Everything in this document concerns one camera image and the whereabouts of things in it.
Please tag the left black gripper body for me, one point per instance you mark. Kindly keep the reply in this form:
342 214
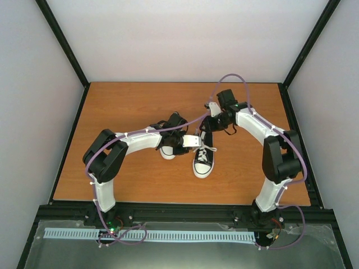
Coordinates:
176 152

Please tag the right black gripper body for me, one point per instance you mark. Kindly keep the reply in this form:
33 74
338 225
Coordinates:
219 125

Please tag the black sneaker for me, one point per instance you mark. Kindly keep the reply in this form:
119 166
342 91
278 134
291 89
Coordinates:
201 170
167 152

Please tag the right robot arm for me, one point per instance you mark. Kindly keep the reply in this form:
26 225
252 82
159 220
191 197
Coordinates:
282 155

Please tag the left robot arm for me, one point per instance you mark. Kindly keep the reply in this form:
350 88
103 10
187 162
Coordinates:
105 156

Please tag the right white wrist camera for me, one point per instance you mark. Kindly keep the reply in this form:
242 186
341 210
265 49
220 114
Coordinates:
213 108

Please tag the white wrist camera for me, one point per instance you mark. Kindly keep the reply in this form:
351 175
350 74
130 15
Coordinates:
213 108
192 141

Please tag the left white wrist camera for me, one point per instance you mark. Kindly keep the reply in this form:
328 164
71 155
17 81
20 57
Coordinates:
192 141

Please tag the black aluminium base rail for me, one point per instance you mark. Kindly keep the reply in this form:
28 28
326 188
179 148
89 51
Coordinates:
131 213

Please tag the white slotted cable duct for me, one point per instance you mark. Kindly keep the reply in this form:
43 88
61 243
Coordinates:
155 236

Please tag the right black frame post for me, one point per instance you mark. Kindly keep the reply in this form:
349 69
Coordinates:
311 41

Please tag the black frame post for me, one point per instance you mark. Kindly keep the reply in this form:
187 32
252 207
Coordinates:
62 41
311 41

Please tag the left black frame post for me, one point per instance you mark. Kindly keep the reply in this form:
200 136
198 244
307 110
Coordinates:
62 41

